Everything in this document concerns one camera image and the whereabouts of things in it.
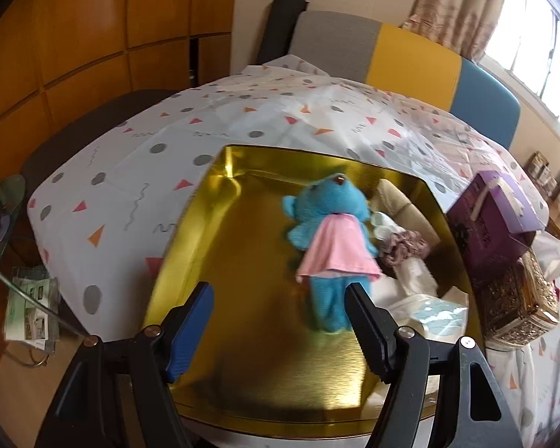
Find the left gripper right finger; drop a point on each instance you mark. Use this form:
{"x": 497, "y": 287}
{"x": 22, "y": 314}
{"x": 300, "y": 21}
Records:
{"x": 400, "y": 357}

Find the mauve satin scrunchie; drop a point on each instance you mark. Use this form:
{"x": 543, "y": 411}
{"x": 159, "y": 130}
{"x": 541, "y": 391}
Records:
{"x": 403, "y": 246}

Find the glass side table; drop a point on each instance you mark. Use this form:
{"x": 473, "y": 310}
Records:
{"x": 12, "y": 194}

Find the purple tissue box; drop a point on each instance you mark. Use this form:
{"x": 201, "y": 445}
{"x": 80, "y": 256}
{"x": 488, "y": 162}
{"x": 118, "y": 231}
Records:
{"x": 493, "y": 223}

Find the patterned plastic tablecloth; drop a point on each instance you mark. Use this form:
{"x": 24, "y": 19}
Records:
{"x": 108, "y": 192}

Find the white waffle cloth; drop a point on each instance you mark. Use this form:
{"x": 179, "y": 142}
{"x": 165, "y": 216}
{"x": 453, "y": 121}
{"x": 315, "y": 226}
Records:
{"x": 413, "y": 274}

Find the white packaged towel roll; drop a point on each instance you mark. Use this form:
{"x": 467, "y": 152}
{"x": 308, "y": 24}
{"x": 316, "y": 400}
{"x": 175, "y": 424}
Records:
{"x": 442, "y": 319}

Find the left beige curtain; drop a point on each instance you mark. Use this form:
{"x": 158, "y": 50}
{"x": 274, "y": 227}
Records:
{"x": 463, "y": 26}

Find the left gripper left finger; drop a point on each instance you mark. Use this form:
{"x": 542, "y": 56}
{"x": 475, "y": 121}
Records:
{"x": 162, "y": 353}

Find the cream folded cloth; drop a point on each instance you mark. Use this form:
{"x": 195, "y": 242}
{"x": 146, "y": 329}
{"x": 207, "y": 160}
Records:
{"x": 389, "y": 200}

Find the window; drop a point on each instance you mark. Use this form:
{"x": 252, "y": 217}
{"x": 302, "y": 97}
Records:
{"x": 526, "y": 44}

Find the wooden wardrobe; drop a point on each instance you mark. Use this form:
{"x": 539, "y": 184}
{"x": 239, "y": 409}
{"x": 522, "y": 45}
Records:
{"x": 60, "y": 59}

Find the grey yellow blue sofa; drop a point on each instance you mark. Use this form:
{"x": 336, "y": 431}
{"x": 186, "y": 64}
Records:
{"x": 391, "y": 59}

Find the gold tray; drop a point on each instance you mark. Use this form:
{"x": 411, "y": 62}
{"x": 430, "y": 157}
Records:
{"x": 262, "y": 367}

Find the gold embossed tissue box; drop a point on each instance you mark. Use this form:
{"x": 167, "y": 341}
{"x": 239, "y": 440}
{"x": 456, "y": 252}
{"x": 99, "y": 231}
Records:
{"x": 518, "y": 306}

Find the boxes on desk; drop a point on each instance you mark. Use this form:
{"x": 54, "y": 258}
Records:
{"x": 540, "y": 174}

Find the blue plush toy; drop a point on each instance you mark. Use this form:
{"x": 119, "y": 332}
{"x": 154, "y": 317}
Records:
{"x": 331, "y": 217}

